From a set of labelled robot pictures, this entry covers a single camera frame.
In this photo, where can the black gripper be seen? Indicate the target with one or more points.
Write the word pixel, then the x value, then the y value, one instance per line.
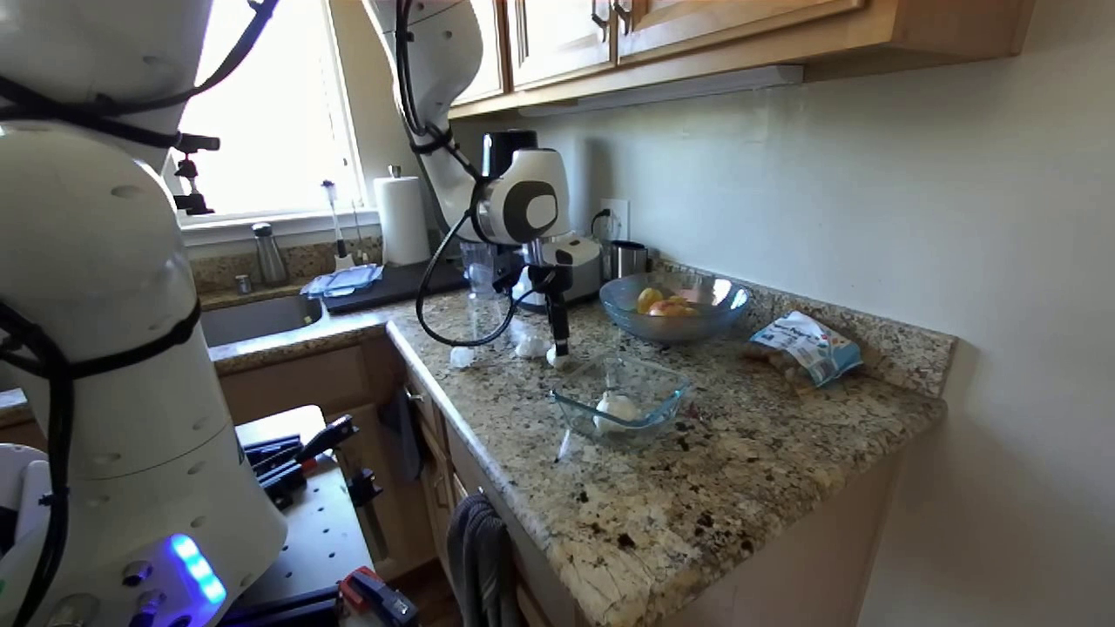
pixel 549 285

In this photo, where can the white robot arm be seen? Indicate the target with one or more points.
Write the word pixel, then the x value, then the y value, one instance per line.
pixel 142 506

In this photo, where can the clear glass container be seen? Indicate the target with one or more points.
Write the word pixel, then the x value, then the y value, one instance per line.
pixel 573 395

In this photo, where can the silver food processor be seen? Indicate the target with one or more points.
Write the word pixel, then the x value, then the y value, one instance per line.
pixel 582 268

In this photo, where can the clear water bottle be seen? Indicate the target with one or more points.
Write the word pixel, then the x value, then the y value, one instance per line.
pixel 487 305

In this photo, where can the orange fruits in bowl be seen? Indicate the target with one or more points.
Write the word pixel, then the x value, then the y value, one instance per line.
pixel 663 305

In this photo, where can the glass fruit bowl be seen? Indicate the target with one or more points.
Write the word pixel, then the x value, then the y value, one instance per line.
pixel 719 305

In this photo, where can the black soda maker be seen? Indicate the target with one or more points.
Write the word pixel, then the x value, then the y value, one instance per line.
pixel 495 150

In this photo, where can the white paper towel roll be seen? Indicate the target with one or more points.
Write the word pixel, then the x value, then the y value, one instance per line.
pixel 402 218

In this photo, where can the black dish drying mat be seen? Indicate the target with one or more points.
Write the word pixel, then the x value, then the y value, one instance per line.
pixel 368 289

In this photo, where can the wooden upper cabinets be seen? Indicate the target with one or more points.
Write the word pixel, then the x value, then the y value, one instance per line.
pixel 573 49

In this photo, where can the grey hanging towel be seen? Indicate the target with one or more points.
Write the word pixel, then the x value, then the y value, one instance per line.
pixel 483 565

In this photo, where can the blue white snack bag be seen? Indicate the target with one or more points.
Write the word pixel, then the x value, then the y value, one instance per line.
pixel 819 350

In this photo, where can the kitchen sink faucet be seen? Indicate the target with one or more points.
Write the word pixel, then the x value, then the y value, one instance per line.
pixel 271 257

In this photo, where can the white wall outlet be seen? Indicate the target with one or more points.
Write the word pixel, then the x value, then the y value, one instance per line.
pixel 616 225

